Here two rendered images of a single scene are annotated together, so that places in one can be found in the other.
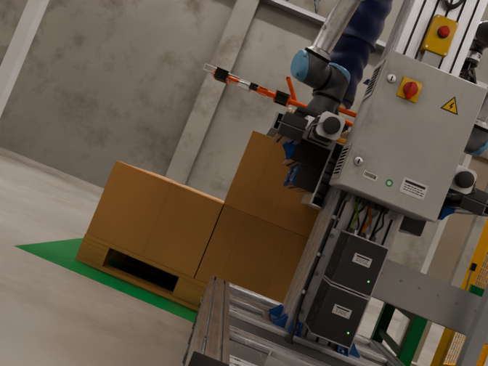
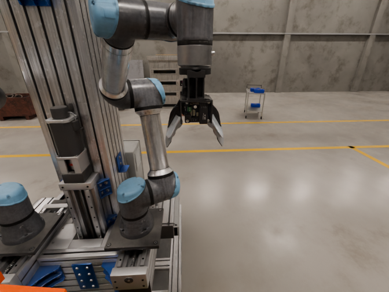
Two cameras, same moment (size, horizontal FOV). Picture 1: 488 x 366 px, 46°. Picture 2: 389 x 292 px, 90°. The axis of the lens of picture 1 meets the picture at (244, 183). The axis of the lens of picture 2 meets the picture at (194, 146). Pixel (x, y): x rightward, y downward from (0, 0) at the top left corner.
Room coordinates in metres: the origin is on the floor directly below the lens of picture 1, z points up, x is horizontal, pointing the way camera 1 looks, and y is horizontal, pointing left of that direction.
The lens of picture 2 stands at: (3.09, 0.04, 1.74)
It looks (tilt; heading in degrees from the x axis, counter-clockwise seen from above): 24 degrees down; 178
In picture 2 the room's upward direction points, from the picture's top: straight up
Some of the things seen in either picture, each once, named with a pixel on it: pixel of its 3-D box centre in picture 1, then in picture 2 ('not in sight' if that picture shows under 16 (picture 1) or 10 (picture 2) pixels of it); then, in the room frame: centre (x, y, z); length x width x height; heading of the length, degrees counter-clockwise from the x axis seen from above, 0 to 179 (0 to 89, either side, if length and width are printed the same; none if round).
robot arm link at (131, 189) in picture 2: (332, 82); (134, 196); (2.41, -0.19, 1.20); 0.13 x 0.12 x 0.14; 117
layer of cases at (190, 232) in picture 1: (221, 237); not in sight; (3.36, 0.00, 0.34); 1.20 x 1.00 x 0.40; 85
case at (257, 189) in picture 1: (293, 190); not in sight; (3.04, -0.26, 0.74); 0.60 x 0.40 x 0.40; 84
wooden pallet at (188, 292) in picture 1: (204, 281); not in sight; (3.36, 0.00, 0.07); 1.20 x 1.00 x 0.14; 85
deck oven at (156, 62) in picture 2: not in sight; (169, 81); (-4.78, -0.58, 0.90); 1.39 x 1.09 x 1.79; 90
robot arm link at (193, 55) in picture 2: not in sight; (196, 57); (2.62, 0.06, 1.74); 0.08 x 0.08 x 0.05
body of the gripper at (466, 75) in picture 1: (465, 72); not in sight; (2.75, -0.80, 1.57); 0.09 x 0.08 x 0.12; 135
